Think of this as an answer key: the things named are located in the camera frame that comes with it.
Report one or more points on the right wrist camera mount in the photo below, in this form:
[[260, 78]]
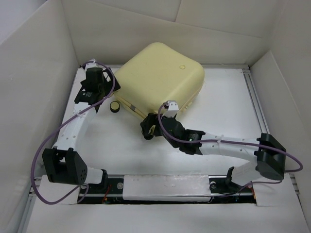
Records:
[[172, 109]]

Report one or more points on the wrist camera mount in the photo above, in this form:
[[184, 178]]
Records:
[[172, 109], [90, 64]]

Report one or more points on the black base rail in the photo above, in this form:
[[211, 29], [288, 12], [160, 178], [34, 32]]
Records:
[[221, 193]]

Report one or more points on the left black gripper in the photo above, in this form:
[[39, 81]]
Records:
[[110, 76]]

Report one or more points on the yellow hard-shell suitcase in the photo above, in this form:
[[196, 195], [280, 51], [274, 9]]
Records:
[[155, 75]]

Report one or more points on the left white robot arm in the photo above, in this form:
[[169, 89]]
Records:
[[63, 163]]

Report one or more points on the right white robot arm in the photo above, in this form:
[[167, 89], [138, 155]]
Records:
[[264, 156]]

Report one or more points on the white foam block on rail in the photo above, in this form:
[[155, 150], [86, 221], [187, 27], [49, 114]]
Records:
[[182, 188]]

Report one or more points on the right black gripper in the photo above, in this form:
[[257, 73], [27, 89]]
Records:
[[151, 119]]

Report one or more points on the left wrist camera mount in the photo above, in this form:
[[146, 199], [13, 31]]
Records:
[[90, 64]]

